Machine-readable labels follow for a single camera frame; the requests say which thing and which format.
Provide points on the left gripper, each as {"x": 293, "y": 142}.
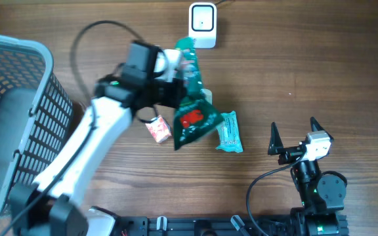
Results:
{"x": 178, "y": 91}

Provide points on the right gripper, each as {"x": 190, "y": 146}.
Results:
{"x": 289, "y": 153}

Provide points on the orange tissue pack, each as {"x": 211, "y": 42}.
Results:
{"x": 159, "y": 129}

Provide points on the green 3M gloves bag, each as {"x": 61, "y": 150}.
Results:
{"x": 195, "y": 116}

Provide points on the teal wet wipe pack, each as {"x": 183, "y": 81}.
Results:
{"x": 229, "y": 136}

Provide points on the green lid white jar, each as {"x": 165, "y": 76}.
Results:
{"x": 208, "y": 95}

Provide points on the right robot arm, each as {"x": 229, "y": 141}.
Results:
{"x": 322, "y": 193}

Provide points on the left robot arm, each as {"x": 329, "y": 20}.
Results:
{"x": 50, "y": 206}

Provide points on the white barcode scanner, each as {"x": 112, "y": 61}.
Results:
{"x": 202, "y": 24}

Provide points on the grey plastic mesh basket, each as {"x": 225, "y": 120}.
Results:
{"x": 35, "y": 113}

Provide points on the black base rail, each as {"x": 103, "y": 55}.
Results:
{"x": 208, "y": 226}

